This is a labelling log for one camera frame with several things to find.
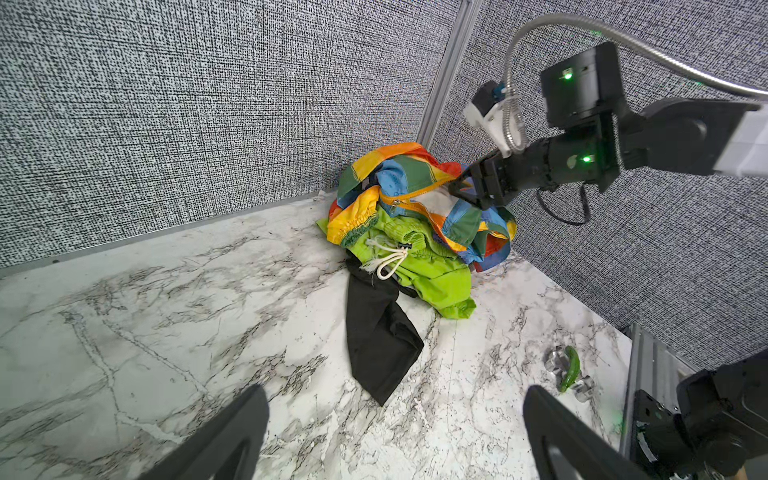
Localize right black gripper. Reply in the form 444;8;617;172
448;136;618;210

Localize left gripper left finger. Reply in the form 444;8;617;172
141;384;269;480

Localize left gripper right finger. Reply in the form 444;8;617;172
523;385;648;479

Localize neon green shorts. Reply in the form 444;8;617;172
345;207;476;326

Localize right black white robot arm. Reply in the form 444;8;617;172
449;42;767;209

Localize rainbow patchwork cloth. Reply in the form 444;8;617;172
326;143;516;272

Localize black cloth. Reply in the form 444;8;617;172
345;253;424;406

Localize green pepper candy wrapper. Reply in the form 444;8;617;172
544;345;595;403

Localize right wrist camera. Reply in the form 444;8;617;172
463;81;528;158

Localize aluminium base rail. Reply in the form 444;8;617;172
619;322;696;460

